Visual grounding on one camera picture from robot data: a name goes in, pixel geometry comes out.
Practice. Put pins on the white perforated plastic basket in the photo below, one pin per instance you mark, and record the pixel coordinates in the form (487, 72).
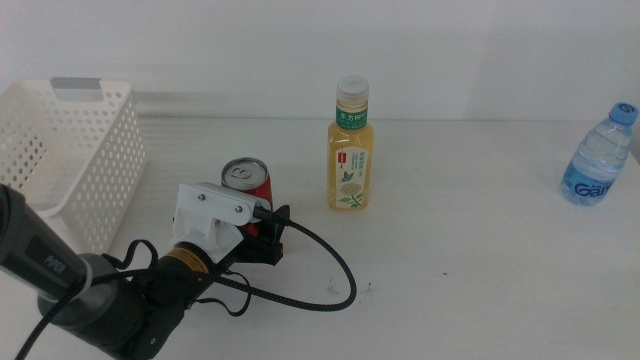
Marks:
(120, 150)

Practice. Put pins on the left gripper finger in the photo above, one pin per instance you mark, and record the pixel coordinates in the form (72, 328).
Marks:
(279, 234)

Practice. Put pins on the water bottle with blue cap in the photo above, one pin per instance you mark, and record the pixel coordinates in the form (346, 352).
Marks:
(597, 160)

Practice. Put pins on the yellow tea bottle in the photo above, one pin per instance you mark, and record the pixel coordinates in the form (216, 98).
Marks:
(350, 150)

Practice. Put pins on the red soda can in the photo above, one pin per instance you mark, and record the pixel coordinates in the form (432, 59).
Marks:
(245, 175)

